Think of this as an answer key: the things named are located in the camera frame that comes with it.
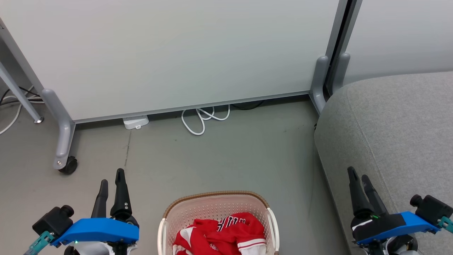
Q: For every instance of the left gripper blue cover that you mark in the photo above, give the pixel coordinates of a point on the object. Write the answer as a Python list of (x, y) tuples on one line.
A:
[(99, 230)]

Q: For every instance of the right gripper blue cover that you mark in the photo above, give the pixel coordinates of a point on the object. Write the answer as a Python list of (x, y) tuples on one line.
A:
[(389, 225)]

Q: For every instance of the plain red garment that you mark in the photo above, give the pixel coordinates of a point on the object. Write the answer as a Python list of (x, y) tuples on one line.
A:
[(201, 239)]

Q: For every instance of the grey fabric sofa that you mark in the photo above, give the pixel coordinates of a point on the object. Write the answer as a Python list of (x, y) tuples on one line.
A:
[(389, 134)]

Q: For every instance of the black caster wheel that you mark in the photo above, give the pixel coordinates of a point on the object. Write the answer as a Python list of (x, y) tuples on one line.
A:
[(70, 166)]

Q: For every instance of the long grey partition foot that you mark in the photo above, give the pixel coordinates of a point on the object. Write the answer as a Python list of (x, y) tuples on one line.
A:
[(63, 134)]

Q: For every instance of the white power adapter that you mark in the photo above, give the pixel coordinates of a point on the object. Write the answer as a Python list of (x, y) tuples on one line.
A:
[(135, 122)]

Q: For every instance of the cream plastic laundry basket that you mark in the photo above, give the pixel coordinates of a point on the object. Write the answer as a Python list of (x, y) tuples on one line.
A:
[(212, 209)]

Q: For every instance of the short grey partition foot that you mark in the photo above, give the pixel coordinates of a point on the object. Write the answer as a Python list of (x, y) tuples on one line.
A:
[(318, 81), (341, 71)]

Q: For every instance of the grey metal table leg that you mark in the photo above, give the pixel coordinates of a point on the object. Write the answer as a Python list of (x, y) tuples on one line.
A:
[(21, 95)]

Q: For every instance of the wide white partition panel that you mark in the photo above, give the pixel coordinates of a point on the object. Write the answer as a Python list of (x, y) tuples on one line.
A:
[(177, 53)]

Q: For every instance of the narrow white partition panel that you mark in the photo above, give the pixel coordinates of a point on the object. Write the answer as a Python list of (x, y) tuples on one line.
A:
[(400, 35)]

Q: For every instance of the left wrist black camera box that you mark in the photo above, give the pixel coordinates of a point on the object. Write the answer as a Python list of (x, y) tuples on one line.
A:
[(53, 223)]

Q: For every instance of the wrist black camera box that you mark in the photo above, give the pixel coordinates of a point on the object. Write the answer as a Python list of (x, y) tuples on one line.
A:
[(53, 223), (431, 209)]

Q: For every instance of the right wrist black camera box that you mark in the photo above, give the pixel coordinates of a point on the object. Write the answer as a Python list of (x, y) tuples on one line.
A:
[(431, 209)]

